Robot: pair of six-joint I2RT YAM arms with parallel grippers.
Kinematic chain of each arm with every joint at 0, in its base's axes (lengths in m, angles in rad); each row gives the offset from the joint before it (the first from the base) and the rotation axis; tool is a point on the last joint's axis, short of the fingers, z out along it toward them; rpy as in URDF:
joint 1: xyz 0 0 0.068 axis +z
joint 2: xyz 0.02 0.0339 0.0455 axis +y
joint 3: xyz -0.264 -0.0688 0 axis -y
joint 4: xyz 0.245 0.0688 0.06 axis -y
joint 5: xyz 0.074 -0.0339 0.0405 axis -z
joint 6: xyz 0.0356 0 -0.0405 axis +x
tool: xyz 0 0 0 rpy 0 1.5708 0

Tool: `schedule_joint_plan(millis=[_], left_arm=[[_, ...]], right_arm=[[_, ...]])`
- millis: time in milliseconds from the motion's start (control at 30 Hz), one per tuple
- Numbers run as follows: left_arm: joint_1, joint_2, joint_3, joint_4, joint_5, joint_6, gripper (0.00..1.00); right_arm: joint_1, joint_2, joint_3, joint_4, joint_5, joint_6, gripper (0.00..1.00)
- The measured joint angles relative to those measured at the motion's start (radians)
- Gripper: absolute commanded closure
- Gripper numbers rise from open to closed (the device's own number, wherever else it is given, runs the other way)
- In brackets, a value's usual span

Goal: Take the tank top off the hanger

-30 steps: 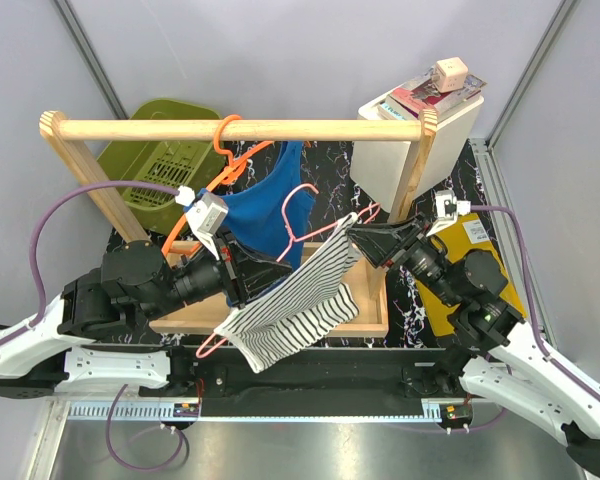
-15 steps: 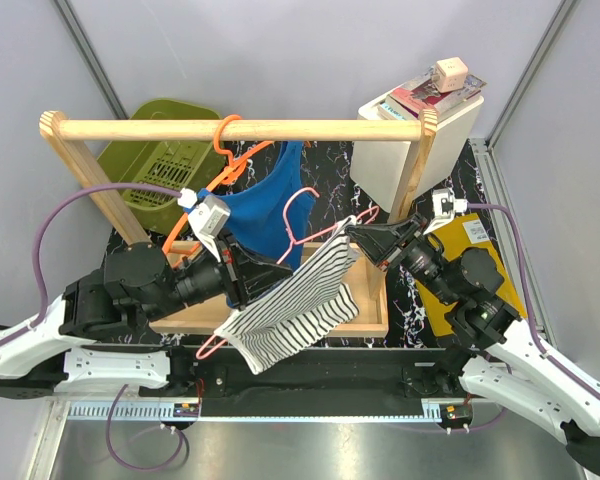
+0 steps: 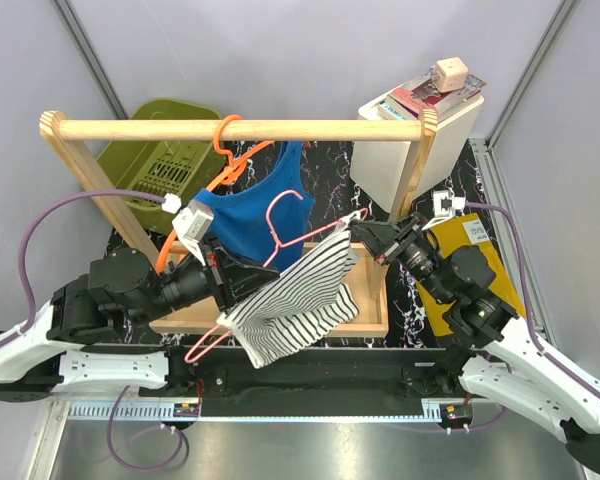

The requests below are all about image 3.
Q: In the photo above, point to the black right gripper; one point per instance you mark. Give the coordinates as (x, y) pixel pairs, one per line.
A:
(378, 236)

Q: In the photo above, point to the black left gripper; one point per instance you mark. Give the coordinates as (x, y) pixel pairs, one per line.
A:
(230, 280)

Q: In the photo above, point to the pink wire hanger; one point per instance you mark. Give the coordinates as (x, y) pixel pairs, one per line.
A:
(280, 242)

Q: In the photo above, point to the striped white tank top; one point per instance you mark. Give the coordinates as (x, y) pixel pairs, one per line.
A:
(307, 301)

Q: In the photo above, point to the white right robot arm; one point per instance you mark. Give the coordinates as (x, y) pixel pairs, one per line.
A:
(500, 356)

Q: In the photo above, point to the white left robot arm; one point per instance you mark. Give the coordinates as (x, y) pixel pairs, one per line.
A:
(64, 346)

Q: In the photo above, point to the blue tank top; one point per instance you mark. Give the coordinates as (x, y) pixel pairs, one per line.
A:
(239, 219)

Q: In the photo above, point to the orange plastic hanger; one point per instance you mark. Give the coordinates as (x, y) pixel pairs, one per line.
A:
(229, 174)

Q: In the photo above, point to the yellow padded envelope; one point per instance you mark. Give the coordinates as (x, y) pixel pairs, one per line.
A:
(452, 235)

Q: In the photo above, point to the green plastic basket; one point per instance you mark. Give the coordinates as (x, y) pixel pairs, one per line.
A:
(179, 167)

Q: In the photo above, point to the stack of books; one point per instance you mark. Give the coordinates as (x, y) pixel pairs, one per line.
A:
(409, 99)

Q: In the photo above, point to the beige cube power socket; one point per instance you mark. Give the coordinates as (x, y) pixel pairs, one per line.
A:
(449, 74)

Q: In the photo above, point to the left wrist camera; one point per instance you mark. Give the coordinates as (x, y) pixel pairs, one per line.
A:
(191, 224)

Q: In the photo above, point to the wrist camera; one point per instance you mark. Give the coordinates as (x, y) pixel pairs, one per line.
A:
(446, 206)
(191, 224)

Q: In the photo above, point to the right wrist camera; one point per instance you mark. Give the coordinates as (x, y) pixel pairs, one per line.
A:
(446, 206)

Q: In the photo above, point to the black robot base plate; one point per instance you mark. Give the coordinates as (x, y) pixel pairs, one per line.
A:
(317, 382)

